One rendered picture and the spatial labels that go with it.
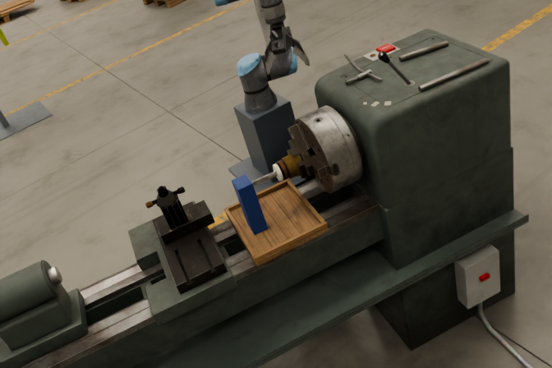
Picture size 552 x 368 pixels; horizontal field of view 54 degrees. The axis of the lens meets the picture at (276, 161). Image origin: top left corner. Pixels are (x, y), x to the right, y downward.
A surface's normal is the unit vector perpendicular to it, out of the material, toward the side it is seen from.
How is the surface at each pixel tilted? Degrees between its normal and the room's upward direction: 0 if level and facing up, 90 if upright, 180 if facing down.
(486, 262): 90
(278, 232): 0
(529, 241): 0
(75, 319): 0
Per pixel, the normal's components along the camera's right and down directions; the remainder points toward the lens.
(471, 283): 0.38, 0.44
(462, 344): -0.25, -0.80
